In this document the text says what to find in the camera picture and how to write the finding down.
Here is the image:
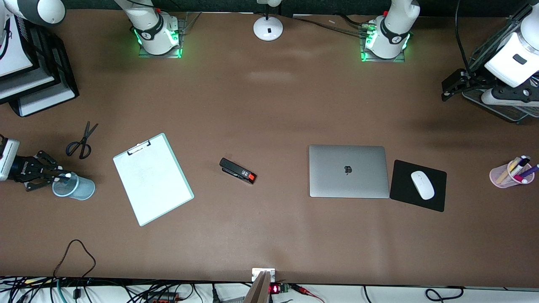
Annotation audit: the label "white paper sheet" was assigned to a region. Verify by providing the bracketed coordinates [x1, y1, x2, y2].
[114, 137, 192, 224]

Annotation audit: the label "orange black power strip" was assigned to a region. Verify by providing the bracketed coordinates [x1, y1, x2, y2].
[143, 292, 182, 303]

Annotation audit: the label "clear left arm base plate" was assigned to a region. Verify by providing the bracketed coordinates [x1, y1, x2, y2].
[359, 19, 407, 63]

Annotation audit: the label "black and white marker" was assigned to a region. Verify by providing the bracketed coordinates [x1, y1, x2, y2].
[510, 155, 531, 178]

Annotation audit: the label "thin dark cable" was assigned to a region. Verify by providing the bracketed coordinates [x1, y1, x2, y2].
[291, 16, 371, 37]

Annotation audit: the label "thick black cable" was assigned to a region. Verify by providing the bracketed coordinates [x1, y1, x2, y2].
[335, 13, 370, 28]

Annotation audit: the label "red wire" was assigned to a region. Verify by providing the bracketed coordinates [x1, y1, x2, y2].
[290, 284, 326, 303]

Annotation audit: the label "black stacked document tray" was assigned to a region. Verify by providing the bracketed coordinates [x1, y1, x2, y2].
[0, 13, 80, 118]

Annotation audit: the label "silver laptop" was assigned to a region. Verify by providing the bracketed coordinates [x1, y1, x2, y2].
[309, 145, 390, 199]

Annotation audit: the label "white computer mouse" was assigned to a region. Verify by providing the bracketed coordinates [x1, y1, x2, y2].
[411, 170, 435, 200]

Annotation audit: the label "black wire mesh tray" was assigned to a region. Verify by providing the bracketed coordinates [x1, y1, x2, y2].
[462, 3, 539, 125]

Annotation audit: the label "white lamp base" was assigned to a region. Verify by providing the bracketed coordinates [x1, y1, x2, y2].
[253, 0, 283, 42]

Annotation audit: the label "black looped cable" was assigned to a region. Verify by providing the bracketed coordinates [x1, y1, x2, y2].
[52, 239, 97, 301]

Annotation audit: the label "light blue mesh cup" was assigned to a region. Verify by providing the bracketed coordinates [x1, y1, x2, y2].
[52, 171, 96, 201]

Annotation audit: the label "black scissors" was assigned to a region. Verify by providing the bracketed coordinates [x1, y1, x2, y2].
[66, 121, 99, 159]

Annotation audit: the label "mint green clipboard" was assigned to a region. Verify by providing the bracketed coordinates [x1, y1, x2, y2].
[113, 133, 195, 227]

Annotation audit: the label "white mounting plate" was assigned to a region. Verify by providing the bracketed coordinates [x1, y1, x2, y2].
[251, 268, 276, 283]

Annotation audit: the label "clear right arm base plate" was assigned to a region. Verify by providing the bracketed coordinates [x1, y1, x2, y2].
[138, 12, 202, 59]

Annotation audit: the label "black stapler with orange tip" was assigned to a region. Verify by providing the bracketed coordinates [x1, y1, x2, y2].
[219, 158, 257, 185]

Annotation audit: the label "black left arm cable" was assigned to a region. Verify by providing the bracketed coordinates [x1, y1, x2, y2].
[454, 0, 475, 77]

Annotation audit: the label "pink transparent pen cup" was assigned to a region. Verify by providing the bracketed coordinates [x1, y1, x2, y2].
[489, 159, 535, 189]

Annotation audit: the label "wooden camera post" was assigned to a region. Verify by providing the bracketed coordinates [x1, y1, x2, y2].
[243, 271, 272, 303]

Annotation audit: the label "black coiled power cable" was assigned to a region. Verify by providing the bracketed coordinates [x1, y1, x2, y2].
[424, 286, 464, 303]

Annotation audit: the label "black mouse pad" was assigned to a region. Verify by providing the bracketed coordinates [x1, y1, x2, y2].
[390, 159, 447, 213]

